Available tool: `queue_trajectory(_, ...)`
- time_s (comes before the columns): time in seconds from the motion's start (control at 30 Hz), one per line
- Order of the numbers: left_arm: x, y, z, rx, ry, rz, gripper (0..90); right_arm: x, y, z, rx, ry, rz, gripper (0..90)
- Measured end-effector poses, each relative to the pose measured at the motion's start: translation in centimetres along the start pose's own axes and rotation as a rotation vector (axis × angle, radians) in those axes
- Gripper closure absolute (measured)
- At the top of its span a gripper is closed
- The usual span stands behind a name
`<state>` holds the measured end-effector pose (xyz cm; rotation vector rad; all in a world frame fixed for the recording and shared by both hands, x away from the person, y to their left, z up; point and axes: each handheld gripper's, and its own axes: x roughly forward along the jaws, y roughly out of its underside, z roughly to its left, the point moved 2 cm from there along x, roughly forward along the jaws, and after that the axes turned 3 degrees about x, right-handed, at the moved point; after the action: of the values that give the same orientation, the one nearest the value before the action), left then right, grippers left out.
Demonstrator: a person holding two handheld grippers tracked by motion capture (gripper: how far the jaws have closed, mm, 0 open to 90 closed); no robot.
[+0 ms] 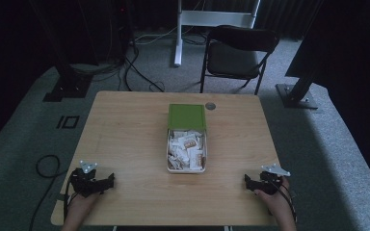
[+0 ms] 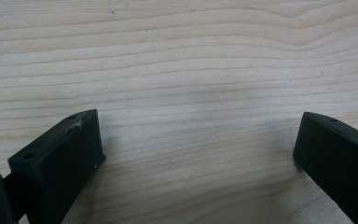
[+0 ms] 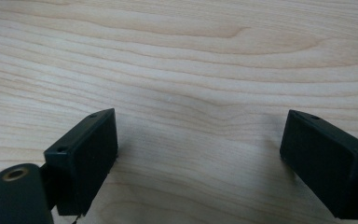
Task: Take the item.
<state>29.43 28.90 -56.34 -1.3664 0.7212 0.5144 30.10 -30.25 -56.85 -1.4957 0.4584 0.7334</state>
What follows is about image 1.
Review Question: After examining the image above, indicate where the person's left hand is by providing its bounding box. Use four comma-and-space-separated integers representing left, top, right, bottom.
66, 191, 101, 214

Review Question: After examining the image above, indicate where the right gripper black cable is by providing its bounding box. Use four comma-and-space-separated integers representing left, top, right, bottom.
268, 178, 299, 223

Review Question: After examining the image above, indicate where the white box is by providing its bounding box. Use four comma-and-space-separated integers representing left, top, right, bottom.
166, 127, 208, 174

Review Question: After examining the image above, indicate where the black folding chair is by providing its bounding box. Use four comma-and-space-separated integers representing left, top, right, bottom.
199, 24, 280, 96

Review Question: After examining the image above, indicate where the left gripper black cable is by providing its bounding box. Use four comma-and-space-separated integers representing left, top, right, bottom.
63, 174, 79, 223

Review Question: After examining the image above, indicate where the bundle of black floor cables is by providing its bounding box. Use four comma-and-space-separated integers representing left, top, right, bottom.
70, 0, 166, 94

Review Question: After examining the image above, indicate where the white floor cable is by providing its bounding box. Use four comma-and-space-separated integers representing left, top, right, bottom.
134, 0, 206, 46

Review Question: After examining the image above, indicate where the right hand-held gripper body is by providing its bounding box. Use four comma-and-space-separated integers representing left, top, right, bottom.
251, 163, 292, 196

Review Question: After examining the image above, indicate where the person's right hand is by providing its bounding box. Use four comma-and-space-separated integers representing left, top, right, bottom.
253, 176, 292, 216

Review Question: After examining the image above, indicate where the pile of white packets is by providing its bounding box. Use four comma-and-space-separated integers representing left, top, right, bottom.
168, 129, 206, 171

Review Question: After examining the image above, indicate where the black metal stand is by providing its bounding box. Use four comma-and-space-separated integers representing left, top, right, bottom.
275, 0, 326, 111
28, 0, 94, 103

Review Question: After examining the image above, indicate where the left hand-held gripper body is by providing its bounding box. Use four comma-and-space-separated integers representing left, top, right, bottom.
68, 160, 110, 198

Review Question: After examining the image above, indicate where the green box lid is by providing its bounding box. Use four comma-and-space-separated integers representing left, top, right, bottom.
167, 103, 207, 132

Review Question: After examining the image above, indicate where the black floor cable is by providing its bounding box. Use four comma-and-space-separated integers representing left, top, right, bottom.
28, 154, 69, 231

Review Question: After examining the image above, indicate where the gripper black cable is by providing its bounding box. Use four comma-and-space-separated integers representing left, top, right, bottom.
268, 178, 299, 223
63, 174, 79, 223

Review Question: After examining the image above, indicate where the white metal stand frame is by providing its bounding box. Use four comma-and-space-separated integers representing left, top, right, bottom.
172, 0, 262, 67

